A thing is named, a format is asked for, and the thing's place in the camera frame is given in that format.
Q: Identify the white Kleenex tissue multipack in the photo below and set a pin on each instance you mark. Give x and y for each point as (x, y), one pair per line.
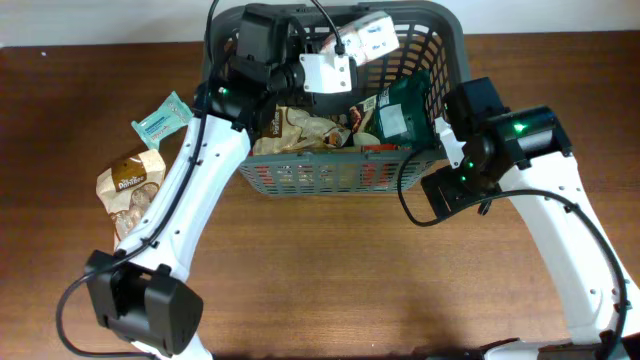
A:
(369, 37)

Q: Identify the orange San Remo spaghetti pack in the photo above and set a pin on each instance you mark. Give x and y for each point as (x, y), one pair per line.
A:
(351, 170)

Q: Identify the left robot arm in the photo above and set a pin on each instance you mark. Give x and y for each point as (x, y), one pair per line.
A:
(139, 291)

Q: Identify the grey plastic shopping basket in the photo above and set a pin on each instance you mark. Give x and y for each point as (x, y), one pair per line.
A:
(430, 38)

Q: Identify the white brown snack pouch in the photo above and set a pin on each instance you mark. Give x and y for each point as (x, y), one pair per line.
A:
(293, 129)

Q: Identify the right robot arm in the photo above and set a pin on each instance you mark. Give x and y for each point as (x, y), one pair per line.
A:
(527, 158)

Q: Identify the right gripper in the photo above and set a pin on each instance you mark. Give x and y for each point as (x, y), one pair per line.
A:
(451, 190)

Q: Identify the teal wet wipes pack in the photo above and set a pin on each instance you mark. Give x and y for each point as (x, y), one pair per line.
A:
(172, 115)

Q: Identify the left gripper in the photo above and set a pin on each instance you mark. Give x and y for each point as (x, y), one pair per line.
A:
(330, 101)

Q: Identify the brown Pantree snack pouch left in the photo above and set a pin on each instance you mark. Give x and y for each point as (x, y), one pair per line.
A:
(127, 189)

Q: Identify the dark green food bag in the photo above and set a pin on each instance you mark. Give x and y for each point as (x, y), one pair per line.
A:
(396, 115)

